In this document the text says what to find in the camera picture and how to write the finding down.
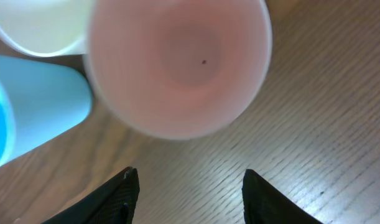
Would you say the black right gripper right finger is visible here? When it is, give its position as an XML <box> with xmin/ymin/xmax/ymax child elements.
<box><xmin>242</xmin><ymin>169</ymin><xmax>321</xmax><ymax>224</ymax></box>

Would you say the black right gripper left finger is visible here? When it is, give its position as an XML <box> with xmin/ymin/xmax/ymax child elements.
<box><xmin>43</xmin><ymin>167</ymin><xmax>140</xmax><ymax>224</ymax></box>

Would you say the light blue cup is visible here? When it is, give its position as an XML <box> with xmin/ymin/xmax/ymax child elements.
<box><xmin>0</xmin><ymin>55</ymin><xmax>93</xmax><ymax>167</ymax></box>

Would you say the pink cup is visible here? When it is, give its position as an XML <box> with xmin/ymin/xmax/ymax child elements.
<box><xmin>83</xmin><ymin>0</ymin><xmax>273</xmax><ymax>140</ymax></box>

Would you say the cream cup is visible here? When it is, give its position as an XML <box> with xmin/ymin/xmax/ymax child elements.
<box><xmin>0</xmin><ymin>0</ymin><xmax>96</xmax><ymax>57</ymax></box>

